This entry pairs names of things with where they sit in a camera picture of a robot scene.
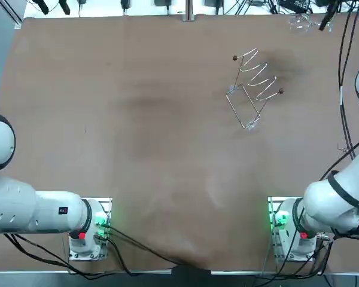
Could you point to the aluminium corner bracket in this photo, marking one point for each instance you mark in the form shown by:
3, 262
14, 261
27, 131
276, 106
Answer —
18, 23

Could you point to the grey power adapter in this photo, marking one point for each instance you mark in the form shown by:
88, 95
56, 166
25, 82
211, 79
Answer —
214, 3
163, 3

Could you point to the clear tape piece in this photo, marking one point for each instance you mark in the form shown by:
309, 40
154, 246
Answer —
232, 88
253, 126

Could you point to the aluminium post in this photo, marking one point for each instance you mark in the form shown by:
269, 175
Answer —
188, 10

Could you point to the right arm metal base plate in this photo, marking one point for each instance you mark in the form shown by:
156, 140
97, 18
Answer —
270, 201

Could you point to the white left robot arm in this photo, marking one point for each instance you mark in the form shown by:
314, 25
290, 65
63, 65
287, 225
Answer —
48, 212

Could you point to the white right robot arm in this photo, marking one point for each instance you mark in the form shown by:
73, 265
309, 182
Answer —
332, 203

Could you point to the clear glass goblet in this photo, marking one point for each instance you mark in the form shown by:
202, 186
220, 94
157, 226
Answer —
302, 24

